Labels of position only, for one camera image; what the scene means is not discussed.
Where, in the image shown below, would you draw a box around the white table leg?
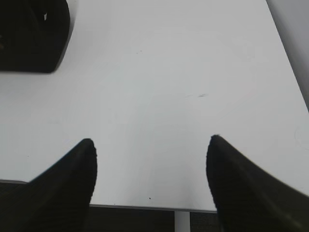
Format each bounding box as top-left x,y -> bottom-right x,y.
174,211 -> 191,232

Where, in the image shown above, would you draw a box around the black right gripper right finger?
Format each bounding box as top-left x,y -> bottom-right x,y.
206,135 -> 309,232

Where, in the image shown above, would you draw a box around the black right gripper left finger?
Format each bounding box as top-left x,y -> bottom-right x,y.
0,138 -> 98,232

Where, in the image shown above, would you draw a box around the black tote bag tan straps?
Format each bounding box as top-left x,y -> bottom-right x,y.
0,0 -> 71,74

